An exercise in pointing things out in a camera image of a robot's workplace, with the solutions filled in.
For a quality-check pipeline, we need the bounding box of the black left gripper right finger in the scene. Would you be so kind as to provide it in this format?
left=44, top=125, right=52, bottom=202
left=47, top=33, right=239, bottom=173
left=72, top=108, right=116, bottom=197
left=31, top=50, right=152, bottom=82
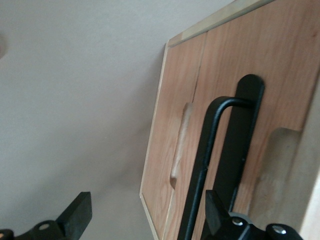
left=201, top=189, right=254, bottom=240

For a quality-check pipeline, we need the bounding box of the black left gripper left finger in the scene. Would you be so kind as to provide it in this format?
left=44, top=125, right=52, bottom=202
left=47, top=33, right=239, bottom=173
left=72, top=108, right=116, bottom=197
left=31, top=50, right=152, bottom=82
left=24, top=191, right=93, bottom=240

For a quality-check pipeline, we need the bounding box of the light wooden drawer cabinet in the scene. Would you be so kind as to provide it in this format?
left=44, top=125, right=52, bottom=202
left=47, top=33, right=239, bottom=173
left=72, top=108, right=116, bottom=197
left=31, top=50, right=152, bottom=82
left=138, top=0, right=320, bottom=240

